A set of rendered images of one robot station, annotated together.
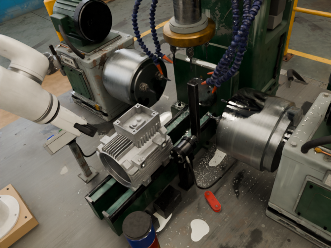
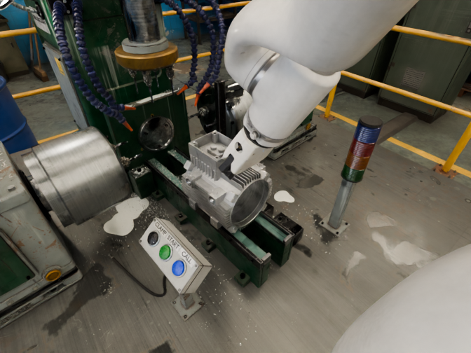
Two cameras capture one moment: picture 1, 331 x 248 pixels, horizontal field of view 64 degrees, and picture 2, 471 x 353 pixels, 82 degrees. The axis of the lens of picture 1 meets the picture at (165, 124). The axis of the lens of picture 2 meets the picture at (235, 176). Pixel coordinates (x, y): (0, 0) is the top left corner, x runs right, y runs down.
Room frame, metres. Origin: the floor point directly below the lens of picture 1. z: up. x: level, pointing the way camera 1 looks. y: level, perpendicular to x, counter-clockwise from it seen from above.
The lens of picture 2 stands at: (0.62, 0.72, 1.56)
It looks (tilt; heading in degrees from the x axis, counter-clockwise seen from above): 40 degrees down; 270
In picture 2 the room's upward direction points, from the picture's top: straight up
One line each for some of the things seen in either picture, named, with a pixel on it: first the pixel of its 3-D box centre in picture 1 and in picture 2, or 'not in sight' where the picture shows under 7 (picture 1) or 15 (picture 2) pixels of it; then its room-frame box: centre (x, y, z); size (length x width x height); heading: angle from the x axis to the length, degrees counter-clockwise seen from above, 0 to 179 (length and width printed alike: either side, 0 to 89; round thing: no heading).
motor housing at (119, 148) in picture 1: (135, 151); (226, 186); (0.64, 0.12, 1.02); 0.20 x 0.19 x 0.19; 134
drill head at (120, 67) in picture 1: (128, 75); (63, 183); (1.11, 0.14, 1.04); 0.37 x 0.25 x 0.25; 43
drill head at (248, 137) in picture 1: (265, 132); (237, 109); (0.60, -0.33, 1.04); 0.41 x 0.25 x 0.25; 43
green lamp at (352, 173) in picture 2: not in sight; (353, 169); (0.26, 0.09, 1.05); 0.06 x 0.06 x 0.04
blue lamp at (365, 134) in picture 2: (139, 231); (367, 130); (0.26, 0.09, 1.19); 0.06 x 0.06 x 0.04
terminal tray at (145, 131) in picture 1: (138, 125); (216, 155); (0.67, 0.09, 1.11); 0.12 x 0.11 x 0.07; 134
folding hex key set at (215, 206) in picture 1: (212, 201); not in sight; (0.51, -0.12, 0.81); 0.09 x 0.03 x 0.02; 18
